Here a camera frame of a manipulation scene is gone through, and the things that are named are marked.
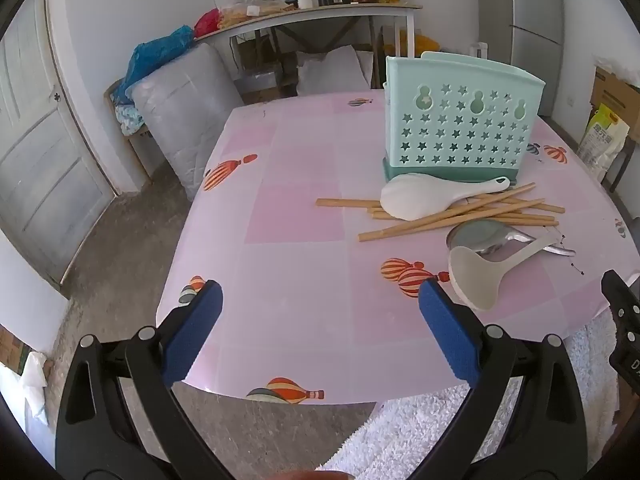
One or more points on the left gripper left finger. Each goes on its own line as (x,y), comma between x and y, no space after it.
(95,434)

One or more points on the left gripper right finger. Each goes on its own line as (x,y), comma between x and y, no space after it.
(546,435)

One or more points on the wooden chopstick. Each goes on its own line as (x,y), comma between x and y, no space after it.
(458,218)
(477,204)
(347,203)
(513,200)
(516,219)

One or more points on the metal ladle spoon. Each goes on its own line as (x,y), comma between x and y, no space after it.
(485,236)

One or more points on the beige plastic ladle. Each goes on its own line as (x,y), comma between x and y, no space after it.
(476,280)

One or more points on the white rice paddle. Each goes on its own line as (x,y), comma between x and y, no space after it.
(414,196)

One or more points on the rice bag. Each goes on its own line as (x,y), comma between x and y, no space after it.
(604,138)

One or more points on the cardboard box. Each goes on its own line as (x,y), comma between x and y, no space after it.
(622,98)

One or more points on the white door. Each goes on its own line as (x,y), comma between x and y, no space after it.
(52,191)

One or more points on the mint green utensil caddy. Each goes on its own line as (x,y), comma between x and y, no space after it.
(457,118)

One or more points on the pink balloon tablecloth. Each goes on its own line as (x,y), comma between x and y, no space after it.
(313,315)

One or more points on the grey refrigerator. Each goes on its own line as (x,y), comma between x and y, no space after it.
(537,44)

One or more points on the yellow plastic bag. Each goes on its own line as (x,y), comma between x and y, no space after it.
(421,44)

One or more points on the grey wrapped mattress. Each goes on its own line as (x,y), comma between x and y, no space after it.
(185,104)

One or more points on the white pillow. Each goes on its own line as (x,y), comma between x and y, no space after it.
(343,69)

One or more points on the blue plastic bag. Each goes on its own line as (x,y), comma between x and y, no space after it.
(149,57)

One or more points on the white side table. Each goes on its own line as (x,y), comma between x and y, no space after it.
(266,28)

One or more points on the red plastic bag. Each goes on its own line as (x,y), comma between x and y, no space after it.
(207,23)

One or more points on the bag of bread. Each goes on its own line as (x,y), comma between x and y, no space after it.
(240,11)

